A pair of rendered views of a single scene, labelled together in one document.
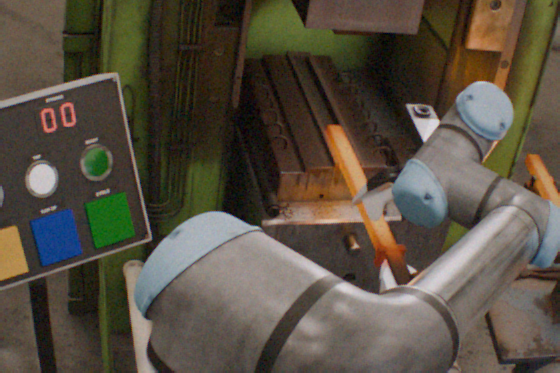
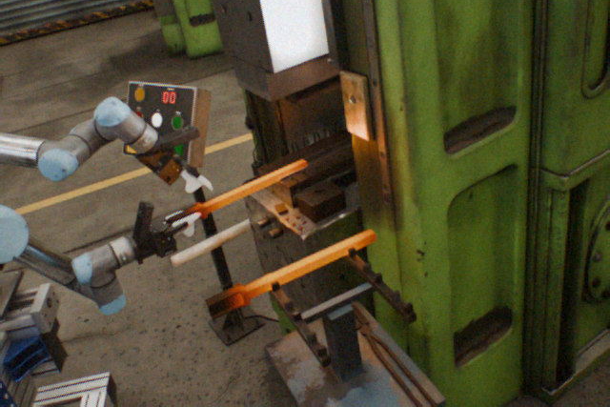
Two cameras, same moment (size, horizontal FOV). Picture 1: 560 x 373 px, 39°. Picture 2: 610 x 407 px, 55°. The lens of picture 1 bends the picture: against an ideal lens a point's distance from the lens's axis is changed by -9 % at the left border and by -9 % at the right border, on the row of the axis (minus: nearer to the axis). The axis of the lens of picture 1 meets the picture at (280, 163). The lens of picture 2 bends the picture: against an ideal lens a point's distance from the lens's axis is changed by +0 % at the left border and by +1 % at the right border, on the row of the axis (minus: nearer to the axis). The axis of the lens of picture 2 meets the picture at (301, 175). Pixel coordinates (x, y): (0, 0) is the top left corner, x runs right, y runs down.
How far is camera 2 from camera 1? 198 cm
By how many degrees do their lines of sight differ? 65
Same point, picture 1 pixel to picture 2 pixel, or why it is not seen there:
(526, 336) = (294, 353)
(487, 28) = (353, 117)
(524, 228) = (27, 145)
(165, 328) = not seen: outside the picture
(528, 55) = (398, 152)
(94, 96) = (184, 93)
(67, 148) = (169, 111)
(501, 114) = (100, 111)
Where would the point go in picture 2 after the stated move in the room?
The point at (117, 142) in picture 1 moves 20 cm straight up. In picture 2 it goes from (187, 117) to (172, 63)
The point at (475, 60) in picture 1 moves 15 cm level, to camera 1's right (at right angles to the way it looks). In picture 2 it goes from (363, 144) to (386, 169)
